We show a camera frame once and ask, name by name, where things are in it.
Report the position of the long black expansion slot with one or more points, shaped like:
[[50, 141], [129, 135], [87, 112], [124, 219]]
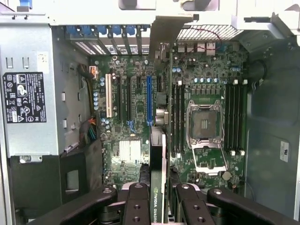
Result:
[[128, 98], [119, 98]]

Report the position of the silver chipset heatsink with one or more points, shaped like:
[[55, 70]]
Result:
[[130, 151]]

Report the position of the black power supply label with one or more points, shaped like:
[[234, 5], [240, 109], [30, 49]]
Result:
[[24, 97]]

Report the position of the grey power supply unit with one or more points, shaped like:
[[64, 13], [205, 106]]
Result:
[[28, 136]]

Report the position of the round coin battery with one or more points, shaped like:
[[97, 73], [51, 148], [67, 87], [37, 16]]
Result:
[[226, 175]]

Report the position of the short black expansion slot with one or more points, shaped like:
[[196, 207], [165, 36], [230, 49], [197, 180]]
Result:
[[159, 84], [138, 84]]

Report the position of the white expansion slot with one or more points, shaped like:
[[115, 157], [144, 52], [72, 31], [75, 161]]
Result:
[[108, 96]]

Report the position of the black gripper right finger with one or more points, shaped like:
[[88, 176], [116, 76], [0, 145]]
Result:
[[187, 206]]

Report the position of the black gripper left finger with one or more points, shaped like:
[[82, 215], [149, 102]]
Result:
[[137, 206]]

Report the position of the black RAM slot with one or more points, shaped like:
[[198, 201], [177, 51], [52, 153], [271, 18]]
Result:
[[227, 117], [242, 117], [237, 117], [182, 117], [178, 117], [232, 117], [173, 117]]

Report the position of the blue expansion slot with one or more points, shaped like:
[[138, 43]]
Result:
[[149, 100]]

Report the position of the white case sticker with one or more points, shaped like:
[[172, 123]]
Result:
[[285, 151]]

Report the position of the blue card retention clip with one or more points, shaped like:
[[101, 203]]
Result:
[[102, 30], [130, 30], [89, 30], [73, 30], [116, 30]]

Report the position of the grey metal PC case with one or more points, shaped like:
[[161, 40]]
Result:
[[269, 117]]

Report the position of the black plastic disk bay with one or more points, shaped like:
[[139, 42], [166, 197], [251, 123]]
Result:
[[35, 182]]

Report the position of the metal CPU socket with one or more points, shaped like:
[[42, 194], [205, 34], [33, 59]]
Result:
[[205, 122]]

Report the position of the green motherboard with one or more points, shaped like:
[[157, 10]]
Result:
[[206, 70]]

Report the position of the black case fan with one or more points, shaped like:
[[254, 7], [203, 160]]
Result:
[[257, 69]]

